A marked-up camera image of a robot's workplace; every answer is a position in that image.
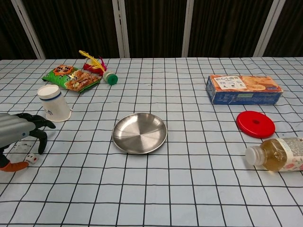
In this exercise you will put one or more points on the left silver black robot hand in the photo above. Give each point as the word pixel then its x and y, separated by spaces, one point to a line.
pixel 14 127

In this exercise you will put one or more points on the small white die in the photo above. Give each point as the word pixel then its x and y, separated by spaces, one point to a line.
pixel 32 159

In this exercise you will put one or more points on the white paper cup blue stripe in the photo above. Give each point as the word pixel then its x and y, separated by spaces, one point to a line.
pixel 53 106

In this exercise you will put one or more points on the green snack bag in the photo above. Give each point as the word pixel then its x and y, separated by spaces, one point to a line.
pixel 71 79

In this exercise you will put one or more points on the colourful feather shuttlecock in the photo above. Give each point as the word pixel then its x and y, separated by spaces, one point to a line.
pixel 94 65

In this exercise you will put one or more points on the round stainless steel plate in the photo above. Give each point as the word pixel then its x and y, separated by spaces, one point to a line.
pixel 139 133

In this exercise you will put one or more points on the light blue checked tablecloth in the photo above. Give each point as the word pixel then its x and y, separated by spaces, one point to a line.
pixel 165 189

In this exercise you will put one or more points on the orange blue cookie box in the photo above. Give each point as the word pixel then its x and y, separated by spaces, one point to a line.
pixel 243 91

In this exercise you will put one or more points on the red round disc lid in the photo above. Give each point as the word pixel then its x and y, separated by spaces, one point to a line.
pixel 248 125

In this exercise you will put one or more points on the clear tea bottle white cap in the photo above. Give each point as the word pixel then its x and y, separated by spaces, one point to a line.
pixel 274 153

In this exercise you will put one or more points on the white metal partition post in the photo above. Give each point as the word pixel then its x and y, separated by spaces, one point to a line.
pixel 267 28
pixel 188 28
pixel 28 30
pixel 120 28

